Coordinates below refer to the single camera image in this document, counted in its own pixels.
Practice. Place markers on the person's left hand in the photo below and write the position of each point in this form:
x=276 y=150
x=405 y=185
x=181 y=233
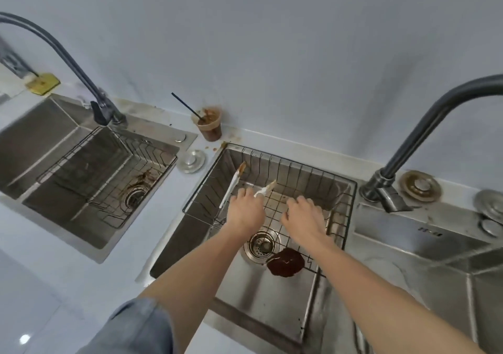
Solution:
x=243 y=216

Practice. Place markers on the person's right hand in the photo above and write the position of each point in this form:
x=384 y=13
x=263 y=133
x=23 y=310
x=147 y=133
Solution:
x=310 y=224

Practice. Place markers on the person's right thumb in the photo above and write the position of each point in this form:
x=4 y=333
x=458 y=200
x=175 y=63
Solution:
x=286 y=216

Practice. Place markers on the person's left thumb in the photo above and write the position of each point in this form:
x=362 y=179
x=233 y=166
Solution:
x=260 y=207

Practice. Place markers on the small white spoon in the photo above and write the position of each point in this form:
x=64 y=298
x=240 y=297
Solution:
x=267 y=188

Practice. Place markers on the person's right forearm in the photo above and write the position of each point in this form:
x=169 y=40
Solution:
x=385 y=298

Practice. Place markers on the person's left forearm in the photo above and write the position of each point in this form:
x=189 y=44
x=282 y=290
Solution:
x=200 y=279

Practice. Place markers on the long white spatula brown tip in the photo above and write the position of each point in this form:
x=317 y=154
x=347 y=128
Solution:
x=232 y=188

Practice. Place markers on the round steel drain strainer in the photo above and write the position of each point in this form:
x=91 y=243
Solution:
x=260 y=244
x=135 y=197

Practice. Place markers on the brown sauce puddle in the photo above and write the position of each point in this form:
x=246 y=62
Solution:
x=285 y=262

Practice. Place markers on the silver round drain stopper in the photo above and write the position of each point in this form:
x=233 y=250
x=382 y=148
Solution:
x=191 y=161

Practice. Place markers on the plastic cup with brown sauce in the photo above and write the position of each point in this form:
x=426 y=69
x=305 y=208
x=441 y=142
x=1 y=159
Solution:
x=209 y=127

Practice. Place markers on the small silver deck cap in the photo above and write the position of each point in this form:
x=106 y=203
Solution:
x=180 y=138

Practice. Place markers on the black straw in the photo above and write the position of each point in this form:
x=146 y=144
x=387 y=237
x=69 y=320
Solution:
x=184 y=104

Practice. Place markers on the sauce-stained round drain cover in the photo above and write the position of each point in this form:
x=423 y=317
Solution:
x=419 y=186

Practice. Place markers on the grey curved faucet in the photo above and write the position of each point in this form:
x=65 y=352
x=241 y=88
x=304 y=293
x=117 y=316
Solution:
x=424 y=125
x=70 y=63

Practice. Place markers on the grey-blue rolled sleeve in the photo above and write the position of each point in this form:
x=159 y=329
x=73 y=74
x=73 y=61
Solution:
x=129 y=330

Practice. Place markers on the small silver sink button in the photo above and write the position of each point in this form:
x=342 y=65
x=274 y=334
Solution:
x=489 y=228

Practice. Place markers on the silver round sink knob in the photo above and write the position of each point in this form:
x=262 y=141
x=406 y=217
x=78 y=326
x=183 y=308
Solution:
x=490 y=201

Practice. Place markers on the yellow sponge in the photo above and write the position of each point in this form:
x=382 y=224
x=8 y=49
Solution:
x=42 y=83

